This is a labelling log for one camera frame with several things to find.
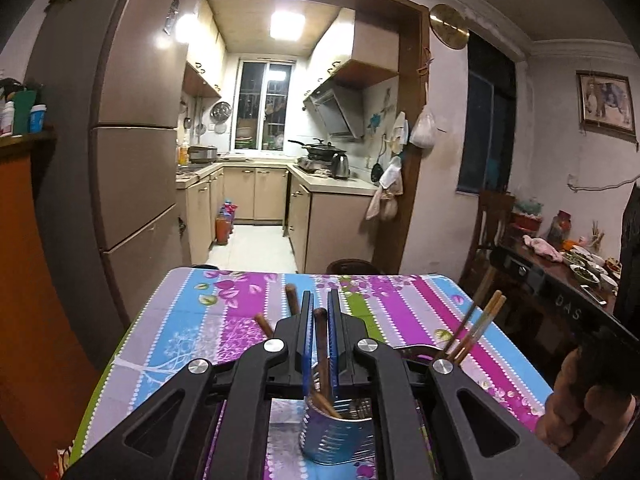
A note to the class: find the grey refrigerator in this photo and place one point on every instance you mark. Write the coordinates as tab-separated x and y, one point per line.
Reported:
111	75

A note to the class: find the framed elephant picture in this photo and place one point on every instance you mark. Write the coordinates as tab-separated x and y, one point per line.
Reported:
605	104

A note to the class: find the kitchen window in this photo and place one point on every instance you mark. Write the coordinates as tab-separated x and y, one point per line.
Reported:
261	105

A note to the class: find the steel range hood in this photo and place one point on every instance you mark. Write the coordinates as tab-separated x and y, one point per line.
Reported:
339	108

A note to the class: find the blue perforated utensil holder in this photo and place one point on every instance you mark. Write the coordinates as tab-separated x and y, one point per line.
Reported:
328	440

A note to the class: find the blue lidded cup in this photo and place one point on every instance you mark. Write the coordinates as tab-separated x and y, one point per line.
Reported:
36	118

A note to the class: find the wooden chopstick six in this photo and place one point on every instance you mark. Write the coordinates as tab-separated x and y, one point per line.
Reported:
477	301

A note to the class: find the white medicine bottle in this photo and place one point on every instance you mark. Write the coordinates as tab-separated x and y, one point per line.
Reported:
7	119

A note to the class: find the white hanging plastic bag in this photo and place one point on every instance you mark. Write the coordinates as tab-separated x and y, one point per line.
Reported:
423	135

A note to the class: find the wooden chopstick three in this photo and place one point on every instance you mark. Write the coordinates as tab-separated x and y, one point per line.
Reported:
321	328

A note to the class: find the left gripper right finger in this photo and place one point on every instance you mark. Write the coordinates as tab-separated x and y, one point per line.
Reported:
429	419

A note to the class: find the steel electric kettle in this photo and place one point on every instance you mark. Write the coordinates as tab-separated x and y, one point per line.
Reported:
339	166

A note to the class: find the wooden chopstick one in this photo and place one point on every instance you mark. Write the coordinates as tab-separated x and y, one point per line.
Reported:
264	325

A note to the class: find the dark wooden side table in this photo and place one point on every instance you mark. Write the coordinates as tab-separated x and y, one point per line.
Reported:
552	284

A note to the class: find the orange wooden cabinet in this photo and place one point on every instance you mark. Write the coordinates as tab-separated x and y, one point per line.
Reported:
46	377

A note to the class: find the black wok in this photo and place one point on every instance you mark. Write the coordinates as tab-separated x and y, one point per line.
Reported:
319	150

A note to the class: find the dark curtained window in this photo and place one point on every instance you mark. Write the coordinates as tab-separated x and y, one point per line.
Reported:
490	119

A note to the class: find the gold round wall clock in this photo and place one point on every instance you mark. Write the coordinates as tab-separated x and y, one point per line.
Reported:
449	26

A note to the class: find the wooden chopstick two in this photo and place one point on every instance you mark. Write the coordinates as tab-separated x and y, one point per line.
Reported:
292	299

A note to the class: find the beige kitchen base cabinets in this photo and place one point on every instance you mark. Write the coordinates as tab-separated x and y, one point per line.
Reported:
323	218

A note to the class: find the person right hand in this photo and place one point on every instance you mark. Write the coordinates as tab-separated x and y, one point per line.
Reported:
558	426

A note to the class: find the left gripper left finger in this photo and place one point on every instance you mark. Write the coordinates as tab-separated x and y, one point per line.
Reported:
209	421

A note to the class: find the wooden chopstick seven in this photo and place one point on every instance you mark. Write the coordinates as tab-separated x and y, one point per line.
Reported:
475	327

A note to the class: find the wooden chair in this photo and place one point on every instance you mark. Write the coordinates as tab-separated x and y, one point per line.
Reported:
493	213

